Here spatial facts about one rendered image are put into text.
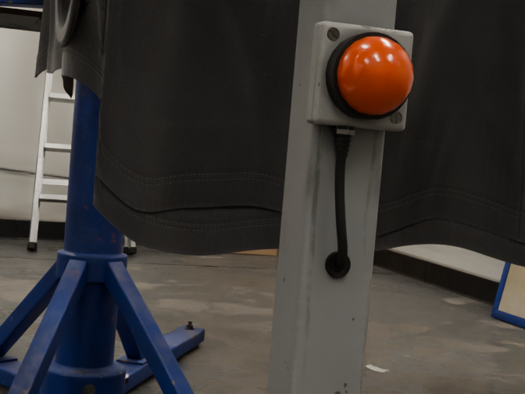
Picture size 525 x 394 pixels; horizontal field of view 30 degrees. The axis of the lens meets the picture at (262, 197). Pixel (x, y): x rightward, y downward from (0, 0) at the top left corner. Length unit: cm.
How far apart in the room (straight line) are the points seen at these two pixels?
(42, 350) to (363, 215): 147
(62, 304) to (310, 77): 155
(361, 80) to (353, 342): 14
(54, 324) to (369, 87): 155
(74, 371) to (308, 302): 163
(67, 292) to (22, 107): 343
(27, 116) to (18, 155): 21
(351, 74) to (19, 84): 496
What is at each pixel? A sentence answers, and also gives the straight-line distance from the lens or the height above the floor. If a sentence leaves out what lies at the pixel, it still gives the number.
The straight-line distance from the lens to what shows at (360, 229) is 50.
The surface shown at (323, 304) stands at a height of 53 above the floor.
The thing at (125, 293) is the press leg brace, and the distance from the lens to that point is 203.
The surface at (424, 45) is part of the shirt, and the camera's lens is 85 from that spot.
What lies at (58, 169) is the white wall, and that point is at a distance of 541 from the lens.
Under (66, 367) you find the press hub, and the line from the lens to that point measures 213.
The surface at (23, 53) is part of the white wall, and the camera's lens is 540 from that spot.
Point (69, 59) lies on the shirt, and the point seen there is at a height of 67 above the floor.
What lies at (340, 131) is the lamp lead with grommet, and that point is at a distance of 48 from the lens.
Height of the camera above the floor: 61
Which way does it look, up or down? 3 degrees down
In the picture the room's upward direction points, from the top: 5 degrees clockwise
